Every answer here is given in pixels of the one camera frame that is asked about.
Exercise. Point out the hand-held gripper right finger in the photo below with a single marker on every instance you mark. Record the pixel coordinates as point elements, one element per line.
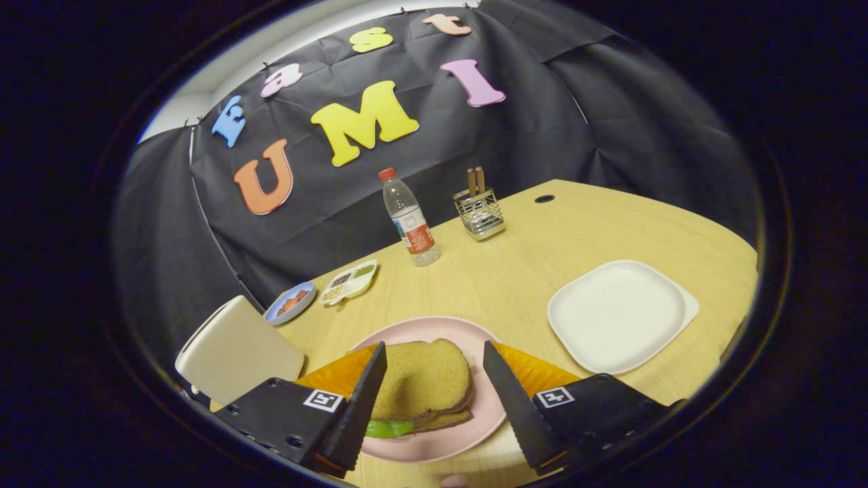
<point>515,407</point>

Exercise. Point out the white divided seasoning dish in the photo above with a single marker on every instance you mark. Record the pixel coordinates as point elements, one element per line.
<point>349,282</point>

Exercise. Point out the white toaster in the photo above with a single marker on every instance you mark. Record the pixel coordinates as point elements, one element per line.
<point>237,352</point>

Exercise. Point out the green lettuce leaf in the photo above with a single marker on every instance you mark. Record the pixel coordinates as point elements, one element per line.
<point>388,428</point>

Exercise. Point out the black backdrop cloth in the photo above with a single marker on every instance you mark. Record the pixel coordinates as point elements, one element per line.
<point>542,122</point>

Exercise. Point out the round pink plate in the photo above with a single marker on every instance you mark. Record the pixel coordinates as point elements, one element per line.
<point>420,329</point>

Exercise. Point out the red food pieces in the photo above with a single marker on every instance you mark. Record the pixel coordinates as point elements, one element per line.
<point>293,302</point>

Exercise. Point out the clear plastic water bottle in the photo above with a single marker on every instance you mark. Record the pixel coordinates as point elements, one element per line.
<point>412,224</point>

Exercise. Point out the brown wooden chopstick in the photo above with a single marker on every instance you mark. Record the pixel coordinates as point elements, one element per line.
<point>471,181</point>
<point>481,179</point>

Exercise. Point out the square white plate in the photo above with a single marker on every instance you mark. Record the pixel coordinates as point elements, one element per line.
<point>620,315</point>

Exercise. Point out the small blue plate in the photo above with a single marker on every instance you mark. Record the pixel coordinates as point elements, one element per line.
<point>274,315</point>

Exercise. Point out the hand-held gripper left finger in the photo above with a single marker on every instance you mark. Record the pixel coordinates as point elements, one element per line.
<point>363,407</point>

